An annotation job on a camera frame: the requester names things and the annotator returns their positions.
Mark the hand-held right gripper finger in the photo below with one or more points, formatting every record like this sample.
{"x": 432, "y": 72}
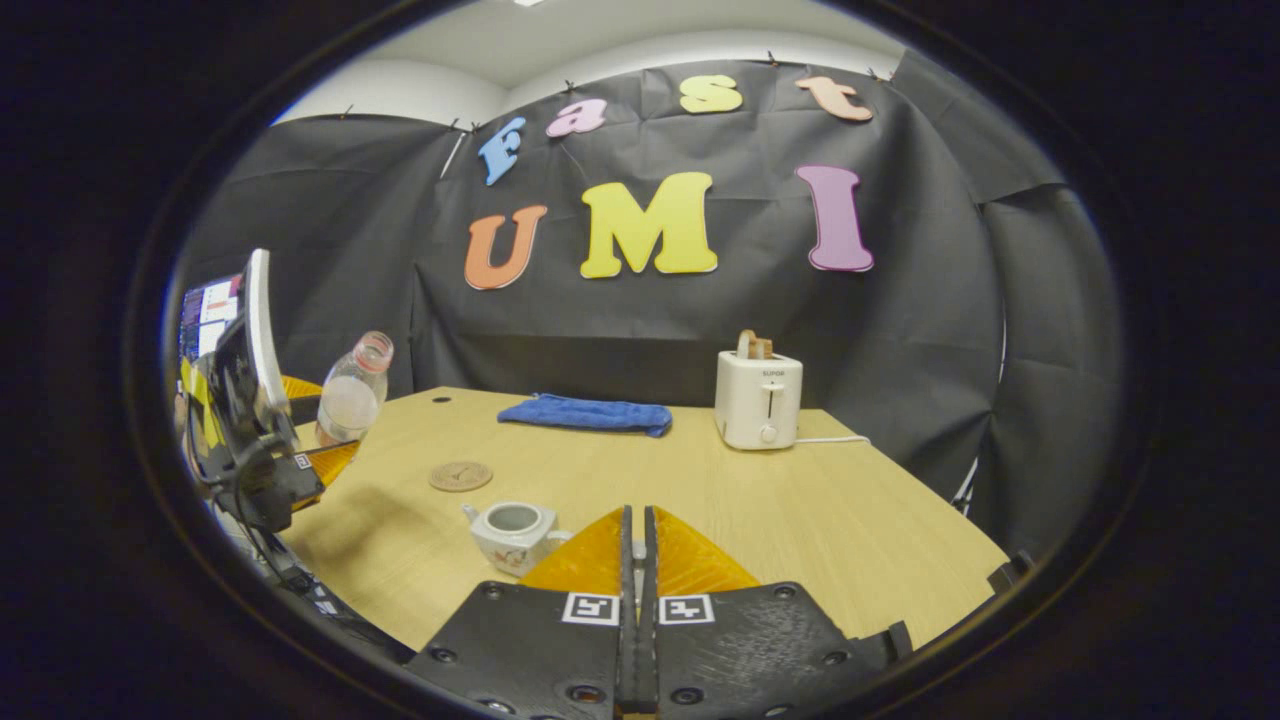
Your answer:
{"x": 627, "y": 650}
{"x": 648, "y": 650}

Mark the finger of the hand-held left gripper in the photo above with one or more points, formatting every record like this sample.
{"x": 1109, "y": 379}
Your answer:
{"x": 303, "y": 390}
{"x": 330, "y": 462}

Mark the clear plastic water bottle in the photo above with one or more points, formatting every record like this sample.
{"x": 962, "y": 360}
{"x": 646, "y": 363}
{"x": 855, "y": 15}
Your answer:
{"x": 352, "y": 400}

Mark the round wooden coaster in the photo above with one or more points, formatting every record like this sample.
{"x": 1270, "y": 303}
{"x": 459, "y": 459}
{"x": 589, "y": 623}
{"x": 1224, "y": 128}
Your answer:
{"x": 461, "y": 476}

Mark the white floral teacup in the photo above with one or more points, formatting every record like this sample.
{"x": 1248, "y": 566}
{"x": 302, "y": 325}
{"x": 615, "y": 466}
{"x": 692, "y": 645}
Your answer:
{"x": 510, "y": 540}

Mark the computer monitor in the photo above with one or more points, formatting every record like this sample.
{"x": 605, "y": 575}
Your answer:
{"x": 210, "y": 310}

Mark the blue towel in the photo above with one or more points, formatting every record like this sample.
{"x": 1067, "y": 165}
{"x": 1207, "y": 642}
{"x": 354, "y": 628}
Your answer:
{"x": 590, "y": 413}

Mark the white toaster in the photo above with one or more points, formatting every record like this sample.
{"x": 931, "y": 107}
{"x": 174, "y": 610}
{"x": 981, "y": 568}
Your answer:
{"x": 757, "y": 400}

